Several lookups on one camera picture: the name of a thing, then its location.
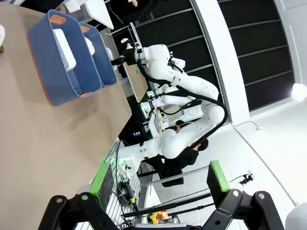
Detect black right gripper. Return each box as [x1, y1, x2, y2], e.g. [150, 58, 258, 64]
[110, 50, 138, 67]

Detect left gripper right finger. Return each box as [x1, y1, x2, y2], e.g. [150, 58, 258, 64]
[202, 161, 285, 230]

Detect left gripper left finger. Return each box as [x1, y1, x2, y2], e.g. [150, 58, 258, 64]
[38, 161, 135, 230]

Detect black handheld scanner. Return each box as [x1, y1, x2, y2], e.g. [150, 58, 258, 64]
[119, 178, 140, 212]

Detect brown topped background table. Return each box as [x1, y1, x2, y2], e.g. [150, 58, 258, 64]
[124, 62, 150, 103]

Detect seated person in black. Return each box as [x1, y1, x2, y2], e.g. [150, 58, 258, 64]
[153, 119, 209, 188]

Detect large white table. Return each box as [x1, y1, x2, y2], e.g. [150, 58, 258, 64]
[85, 0, 115, 30]

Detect yellow hand tool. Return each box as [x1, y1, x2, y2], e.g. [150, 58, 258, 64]
[146, 210, 168, 225]

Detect person in white shirt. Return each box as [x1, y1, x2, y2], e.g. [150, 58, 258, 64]
[57, 0, 84, 12]

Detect computer monitor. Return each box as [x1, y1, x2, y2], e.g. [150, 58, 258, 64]
[153, 111, 164, 135]

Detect white globe lamp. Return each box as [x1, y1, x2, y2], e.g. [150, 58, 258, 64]
[292, 82, 307, 103]

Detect blue basket orange handles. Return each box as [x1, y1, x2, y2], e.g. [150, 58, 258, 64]
[79, 22, 118, 90]
[26, 9, 103, 106]

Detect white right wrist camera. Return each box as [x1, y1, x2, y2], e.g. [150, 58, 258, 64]
[120, 37, 142, 50]

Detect aluminium frame bar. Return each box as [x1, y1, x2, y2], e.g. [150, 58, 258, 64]
[141, 165, 210, 188]

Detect white floor cable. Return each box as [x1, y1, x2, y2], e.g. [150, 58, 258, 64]
[234, 120, 263, 131]

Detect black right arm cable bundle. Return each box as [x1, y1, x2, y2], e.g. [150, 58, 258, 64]
[136, 59, 228, 156]

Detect cream plush keychain toy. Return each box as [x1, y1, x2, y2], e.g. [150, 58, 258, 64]
[0, 25, 6, 54]

